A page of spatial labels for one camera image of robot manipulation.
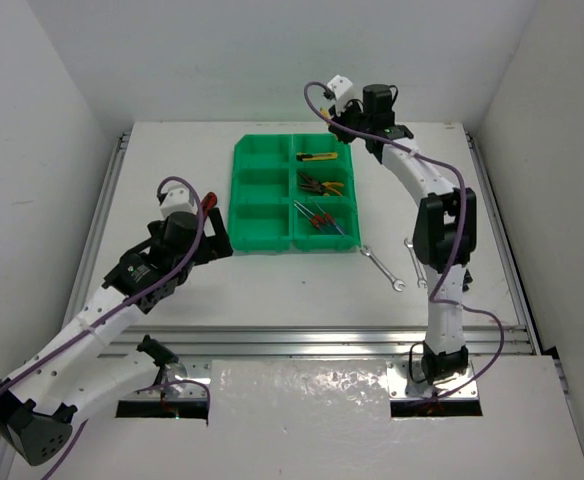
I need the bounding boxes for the green compartment tray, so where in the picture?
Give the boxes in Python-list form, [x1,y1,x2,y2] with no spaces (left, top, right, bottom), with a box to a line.
[229,133,361,253]

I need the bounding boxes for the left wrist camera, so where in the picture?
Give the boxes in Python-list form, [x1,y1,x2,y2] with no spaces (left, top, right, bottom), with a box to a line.
[159,186,196,219]

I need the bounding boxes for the black cable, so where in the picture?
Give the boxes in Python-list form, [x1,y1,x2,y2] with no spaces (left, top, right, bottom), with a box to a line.
[407,342,431,389]

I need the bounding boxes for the yellow needle-nose pliers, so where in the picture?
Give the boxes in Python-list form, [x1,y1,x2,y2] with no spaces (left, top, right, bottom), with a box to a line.
[298,172,345,196]

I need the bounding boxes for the red blue clear screwdriver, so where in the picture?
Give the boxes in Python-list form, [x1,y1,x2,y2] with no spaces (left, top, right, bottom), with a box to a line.
[312,199,346,236]

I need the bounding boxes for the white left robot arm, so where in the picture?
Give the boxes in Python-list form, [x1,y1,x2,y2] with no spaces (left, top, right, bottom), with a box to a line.
[0,208,233,466]

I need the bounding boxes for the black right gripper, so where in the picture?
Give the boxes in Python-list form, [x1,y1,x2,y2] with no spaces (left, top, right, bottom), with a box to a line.
[330,95,372,145]

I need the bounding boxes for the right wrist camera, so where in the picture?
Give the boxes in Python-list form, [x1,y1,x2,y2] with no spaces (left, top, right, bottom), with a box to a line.
[362,84,398,129]

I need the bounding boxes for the white front cover panel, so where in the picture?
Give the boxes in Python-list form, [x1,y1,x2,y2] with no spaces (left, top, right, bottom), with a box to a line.
[52,356,584,479]

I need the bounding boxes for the chrome open-end wrench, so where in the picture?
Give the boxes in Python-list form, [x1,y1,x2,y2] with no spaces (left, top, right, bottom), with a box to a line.
[359,245,406,292]
[403,238,428,289]

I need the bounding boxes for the aluminium table rail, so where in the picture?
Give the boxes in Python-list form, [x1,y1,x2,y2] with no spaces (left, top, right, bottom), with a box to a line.
[66,127,573,401]

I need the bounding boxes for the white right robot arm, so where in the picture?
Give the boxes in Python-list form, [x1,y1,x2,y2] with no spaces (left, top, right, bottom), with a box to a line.
[328,98,477,385]

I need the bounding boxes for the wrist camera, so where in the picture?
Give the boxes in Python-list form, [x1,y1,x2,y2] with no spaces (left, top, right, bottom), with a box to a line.
[159,186,196,219]
[362,84,398,129]

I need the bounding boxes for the yellow utility knife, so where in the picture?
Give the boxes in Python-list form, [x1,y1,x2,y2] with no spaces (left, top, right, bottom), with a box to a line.
[296,152,338,162]

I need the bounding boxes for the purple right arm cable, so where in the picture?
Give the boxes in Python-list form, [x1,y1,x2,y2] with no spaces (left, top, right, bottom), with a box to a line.
[303,81,506,401]

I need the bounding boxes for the red black utility knife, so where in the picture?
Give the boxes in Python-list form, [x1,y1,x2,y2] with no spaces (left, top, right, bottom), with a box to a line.
[201,191,218,215]

